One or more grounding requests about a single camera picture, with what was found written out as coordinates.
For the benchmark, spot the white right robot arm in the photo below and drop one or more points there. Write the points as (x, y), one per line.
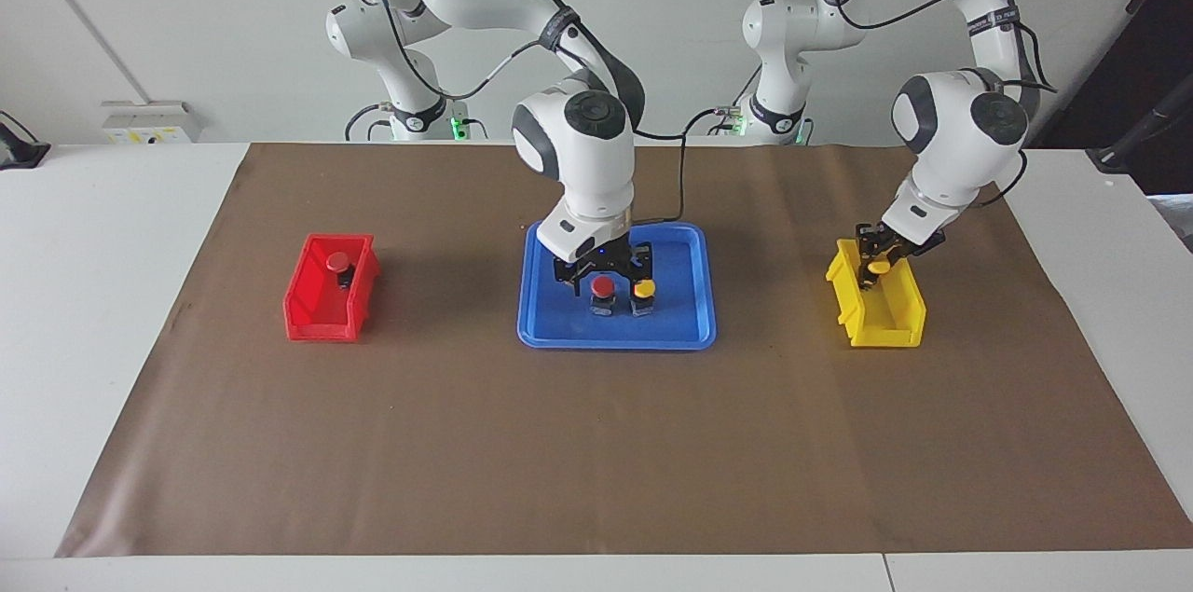
(578, 163)

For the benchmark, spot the black stand pole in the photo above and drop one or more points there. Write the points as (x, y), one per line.
(1142, 133)

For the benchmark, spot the blue plastic tray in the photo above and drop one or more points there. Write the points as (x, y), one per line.
(569, 331)

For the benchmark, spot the red plastic bin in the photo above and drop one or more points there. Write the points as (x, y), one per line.
(322, 322)

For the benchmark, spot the white wall socket box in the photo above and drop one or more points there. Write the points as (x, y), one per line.
(144, 118)

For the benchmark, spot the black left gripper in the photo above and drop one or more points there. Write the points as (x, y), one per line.
(895, 244)

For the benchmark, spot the brown paper table mat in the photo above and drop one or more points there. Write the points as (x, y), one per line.
(596, 443)

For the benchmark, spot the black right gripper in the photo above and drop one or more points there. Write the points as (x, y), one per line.
(606, 256)

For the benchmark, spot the yellow push button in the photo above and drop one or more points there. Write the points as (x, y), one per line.
(878, 268)
(643, 292)

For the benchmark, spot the yellow plastic bin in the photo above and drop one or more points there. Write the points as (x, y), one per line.
(885, 331)

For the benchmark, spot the red push button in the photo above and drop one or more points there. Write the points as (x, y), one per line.
(337, 262)
(603, 287)

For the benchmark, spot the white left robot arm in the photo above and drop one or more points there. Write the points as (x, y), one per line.
(960, 126)

